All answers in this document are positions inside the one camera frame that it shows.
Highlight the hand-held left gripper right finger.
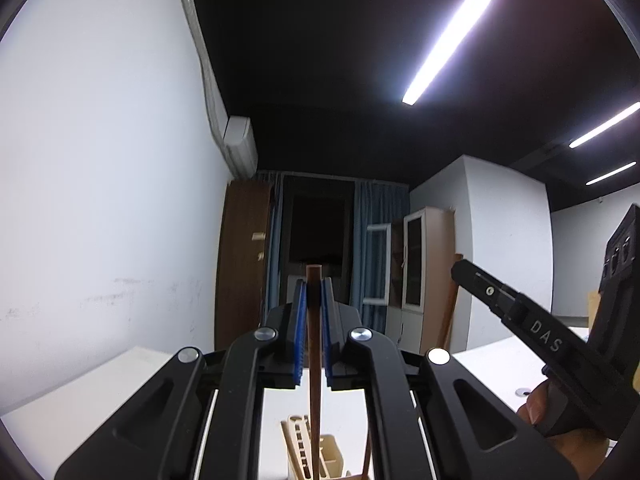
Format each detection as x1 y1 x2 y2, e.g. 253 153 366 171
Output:
322 279 581 480

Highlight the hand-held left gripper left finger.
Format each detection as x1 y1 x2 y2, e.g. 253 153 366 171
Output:
55 279 307 480

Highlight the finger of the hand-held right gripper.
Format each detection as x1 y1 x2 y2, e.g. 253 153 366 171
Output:
451 259 528 322

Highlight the cream utensil holder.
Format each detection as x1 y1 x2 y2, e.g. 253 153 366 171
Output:
280 414 352 480

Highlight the person's right hand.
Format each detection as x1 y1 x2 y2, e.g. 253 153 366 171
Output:
517 379 621 480

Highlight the leaning wooden plank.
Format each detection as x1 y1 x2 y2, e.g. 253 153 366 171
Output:
440 252 466 353

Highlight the beige wooden board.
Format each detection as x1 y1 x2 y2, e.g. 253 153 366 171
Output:
584 290 602 333

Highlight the glass door cabinet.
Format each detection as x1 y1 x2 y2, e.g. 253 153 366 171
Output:
361 206 457 356

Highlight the brown wooden door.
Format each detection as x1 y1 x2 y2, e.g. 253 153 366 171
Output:
214 179 277 352

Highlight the dark window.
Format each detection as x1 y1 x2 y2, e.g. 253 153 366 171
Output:
281 174 357 306

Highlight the blue curtain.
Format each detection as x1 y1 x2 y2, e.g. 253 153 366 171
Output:
349 180 412 333

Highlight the white air conditioner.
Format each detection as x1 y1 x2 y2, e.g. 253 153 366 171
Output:
222 116 259 179

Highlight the long ceiling light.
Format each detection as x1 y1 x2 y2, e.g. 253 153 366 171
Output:
401 0 496 107

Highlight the grey wall conduit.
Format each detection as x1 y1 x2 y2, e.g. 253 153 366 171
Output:
171 0 237 173

